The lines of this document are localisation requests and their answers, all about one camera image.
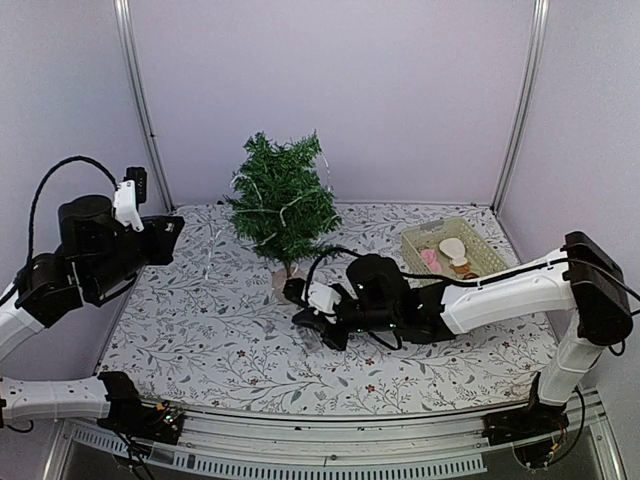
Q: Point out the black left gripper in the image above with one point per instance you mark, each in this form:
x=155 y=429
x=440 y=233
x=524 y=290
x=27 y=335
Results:
x=163 y=252

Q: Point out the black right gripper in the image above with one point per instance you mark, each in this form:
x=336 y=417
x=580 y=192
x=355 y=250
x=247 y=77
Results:
x=308 y=317

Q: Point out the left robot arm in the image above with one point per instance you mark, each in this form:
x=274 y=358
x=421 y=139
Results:
x=45 y=291

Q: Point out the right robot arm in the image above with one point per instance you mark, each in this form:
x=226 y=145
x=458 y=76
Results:
x=578 y=277

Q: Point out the pale round tree base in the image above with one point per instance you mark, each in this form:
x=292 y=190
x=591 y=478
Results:
x=279 y=279

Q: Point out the small green christmas tree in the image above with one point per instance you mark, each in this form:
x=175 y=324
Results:
x=285 y=200

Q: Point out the clear light battery box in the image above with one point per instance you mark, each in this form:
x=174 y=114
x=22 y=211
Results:
x=310 y=339

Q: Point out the floral patterned table mat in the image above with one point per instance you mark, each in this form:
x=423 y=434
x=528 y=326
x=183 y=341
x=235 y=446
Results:
x=208 y=330

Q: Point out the pink bow ornament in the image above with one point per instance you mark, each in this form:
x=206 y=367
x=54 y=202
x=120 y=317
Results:
x=430 y=258

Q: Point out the cream perforated plastic basket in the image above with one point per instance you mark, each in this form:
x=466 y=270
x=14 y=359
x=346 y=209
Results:
x=483 y=259

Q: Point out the cream balloon ornament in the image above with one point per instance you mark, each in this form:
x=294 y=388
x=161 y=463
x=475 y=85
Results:
x=455 y=251

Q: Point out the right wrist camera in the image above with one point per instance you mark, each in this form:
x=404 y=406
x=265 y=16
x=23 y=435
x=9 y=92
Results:
x=319 y=298

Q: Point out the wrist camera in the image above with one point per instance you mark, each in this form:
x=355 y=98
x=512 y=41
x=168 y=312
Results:
x=130 y=193
x=319 y=298

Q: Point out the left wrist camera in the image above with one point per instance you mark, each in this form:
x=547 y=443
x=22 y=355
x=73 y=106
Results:
x=130 y=193

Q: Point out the front aluminium rail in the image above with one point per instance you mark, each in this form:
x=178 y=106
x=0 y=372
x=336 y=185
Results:
x=442 y=445

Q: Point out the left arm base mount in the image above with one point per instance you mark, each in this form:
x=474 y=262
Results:
x=129 y=416

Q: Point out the left aluminium frame post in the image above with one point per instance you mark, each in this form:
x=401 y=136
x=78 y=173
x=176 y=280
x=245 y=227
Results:
x=126 y=34

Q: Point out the aluminium frame post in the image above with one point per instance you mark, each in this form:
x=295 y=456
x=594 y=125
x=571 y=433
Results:
x=126 y=34
x=516 y=136

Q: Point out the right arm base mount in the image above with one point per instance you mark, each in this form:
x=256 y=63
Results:
x=532 y=420

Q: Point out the right aluminium frame post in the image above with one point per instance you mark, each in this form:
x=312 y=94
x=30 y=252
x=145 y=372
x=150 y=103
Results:
x=516 y=136

